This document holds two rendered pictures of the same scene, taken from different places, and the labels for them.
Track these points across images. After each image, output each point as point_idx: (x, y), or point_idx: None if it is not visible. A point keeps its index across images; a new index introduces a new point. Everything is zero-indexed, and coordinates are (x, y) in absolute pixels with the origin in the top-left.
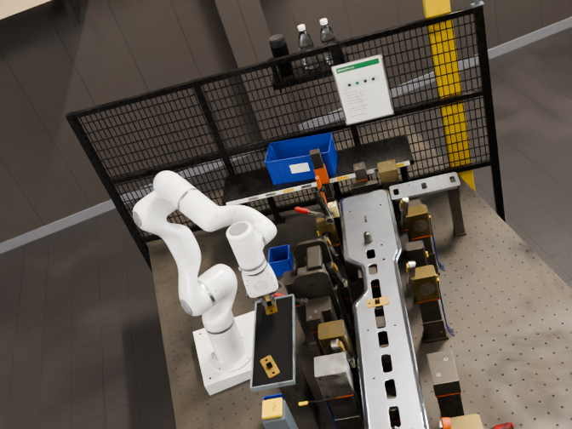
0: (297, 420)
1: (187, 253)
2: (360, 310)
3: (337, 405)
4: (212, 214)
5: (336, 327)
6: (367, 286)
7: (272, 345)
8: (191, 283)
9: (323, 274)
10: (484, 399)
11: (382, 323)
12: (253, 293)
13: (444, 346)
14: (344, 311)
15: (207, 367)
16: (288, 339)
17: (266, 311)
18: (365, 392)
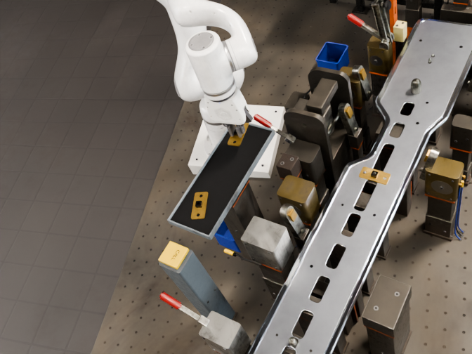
0: (241, 248)
1: (186, 31)
2: (350, 175)
3: (265, 269)
4: (185, 8)
5: (303, 189)
6: (376, 149)
7: (218, 181)
8: (183, 66)
9: (317, 121)
10: (442, 333)
11: (364, 204)
12: (213, 117)
13: (440, 248)
14: (350, 157)
15: (200, 146)
16: (236, 182)
17: (230, 139)
18: (292, 277)
